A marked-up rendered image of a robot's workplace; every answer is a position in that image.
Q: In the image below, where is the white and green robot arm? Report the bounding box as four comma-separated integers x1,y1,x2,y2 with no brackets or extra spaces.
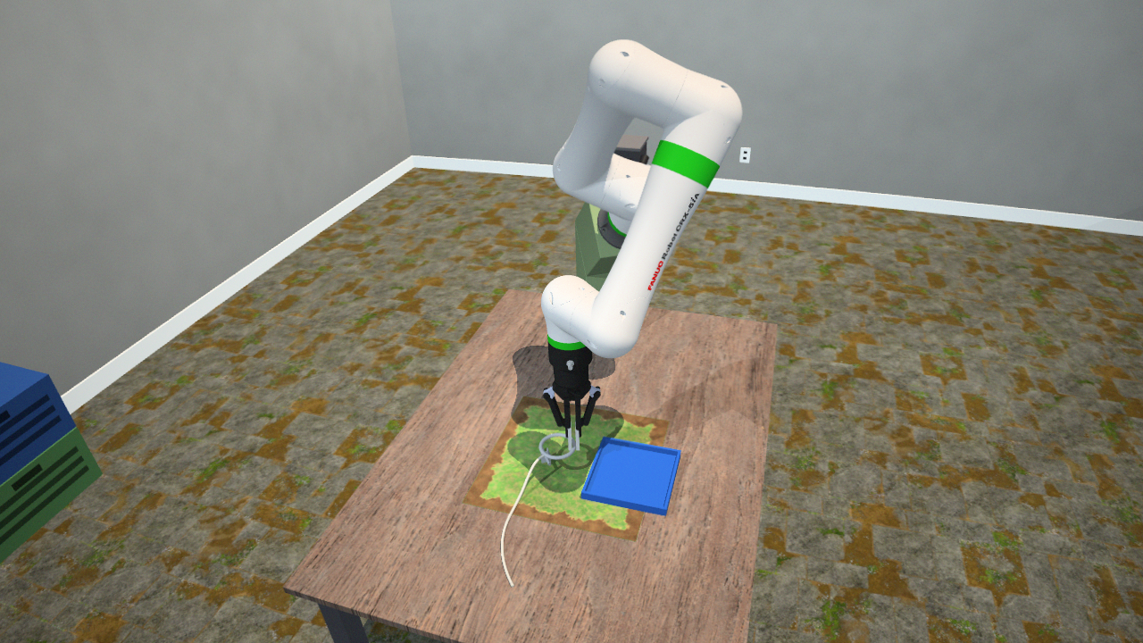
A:
541,40,742,372

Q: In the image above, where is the blue tray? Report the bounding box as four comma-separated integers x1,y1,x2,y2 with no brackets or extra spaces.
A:
581,437,681,516

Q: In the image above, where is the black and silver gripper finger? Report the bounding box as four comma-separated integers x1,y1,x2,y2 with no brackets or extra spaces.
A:
543,387,572,451
575,385,601,450

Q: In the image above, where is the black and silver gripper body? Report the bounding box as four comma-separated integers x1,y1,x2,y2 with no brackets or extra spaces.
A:
552,367,591,401

